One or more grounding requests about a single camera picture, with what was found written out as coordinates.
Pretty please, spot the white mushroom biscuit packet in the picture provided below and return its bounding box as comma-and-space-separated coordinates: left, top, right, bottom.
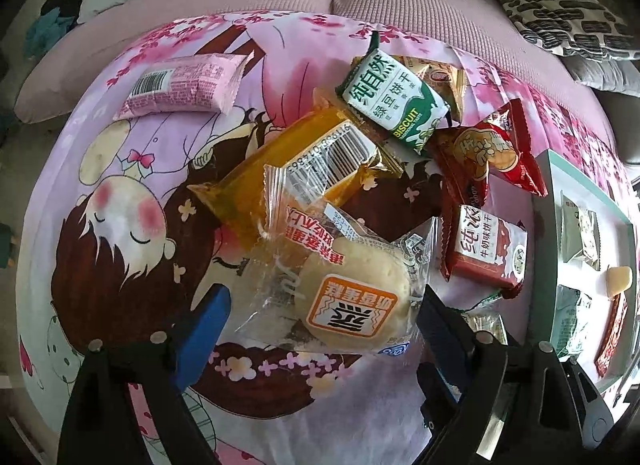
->
562, 195, 601, 271

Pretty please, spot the red nut snack packet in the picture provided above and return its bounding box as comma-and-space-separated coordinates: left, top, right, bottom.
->
430, 100, 548, 201

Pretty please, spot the orange snack packet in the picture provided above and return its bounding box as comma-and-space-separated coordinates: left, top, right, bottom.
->
187, 112, 403, 256

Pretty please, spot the teal object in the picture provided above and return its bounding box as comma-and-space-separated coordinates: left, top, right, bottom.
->
0, 225, 16, 267

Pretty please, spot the gold snack packet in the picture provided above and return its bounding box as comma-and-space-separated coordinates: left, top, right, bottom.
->
390, 55, 468, 123

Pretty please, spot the small green and white packet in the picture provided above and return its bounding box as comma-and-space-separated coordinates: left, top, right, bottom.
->
460, 290, 508, 346

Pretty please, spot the dark red biscuit packet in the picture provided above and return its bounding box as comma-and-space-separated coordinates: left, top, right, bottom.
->
440, 205, 528, 296

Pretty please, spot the black and white patterned pillow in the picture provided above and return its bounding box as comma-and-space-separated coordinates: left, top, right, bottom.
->
495, 0, 636, 58

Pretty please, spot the pink snack packet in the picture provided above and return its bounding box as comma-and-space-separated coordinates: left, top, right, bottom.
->
112, 52, 256, 121

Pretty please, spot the red patterned cake packet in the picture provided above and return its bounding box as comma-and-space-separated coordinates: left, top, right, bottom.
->
595, 295, 629, 378

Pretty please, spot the white box with teal rim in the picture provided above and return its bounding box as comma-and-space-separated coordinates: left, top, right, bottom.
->
532, 150, 640, 391

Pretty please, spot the pink sofa seat cover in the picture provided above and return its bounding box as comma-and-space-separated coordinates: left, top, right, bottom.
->
332, 0, 618, 161
14, 0, 358, 118

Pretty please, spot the grey-green barcode snack packet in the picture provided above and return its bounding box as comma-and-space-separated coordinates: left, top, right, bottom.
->
555, 285, 593, 358

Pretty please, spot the green and white biscuit packet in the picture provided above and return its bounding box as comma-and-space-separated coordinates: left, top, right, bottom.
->
335, 32, 451, 156

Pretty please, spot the teal cloth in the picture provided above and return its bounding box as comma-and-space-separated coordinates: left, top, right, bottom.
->
25, 12, 61, 53

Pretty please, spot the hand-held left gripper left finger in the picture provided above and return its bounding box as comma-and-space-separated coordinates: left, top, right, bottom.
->
56, 283, 233, 465

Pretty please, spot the clear bun packet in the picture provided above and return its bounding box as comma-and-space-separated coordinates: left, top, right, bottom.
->
235, 165, 441, 361

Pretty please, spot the pink cartoon printed blanket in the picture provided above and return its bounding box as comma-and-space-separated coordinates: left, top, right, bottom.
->
17, 10, 640, 465

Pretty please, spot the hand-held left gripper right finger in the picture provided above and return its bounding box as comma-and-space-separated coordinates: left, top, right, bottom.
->
415, 289, 617, 465

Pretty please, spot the clear jelly cup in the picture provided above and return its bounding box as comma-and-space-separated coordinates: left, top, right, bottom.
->
605, 266, 633, 298

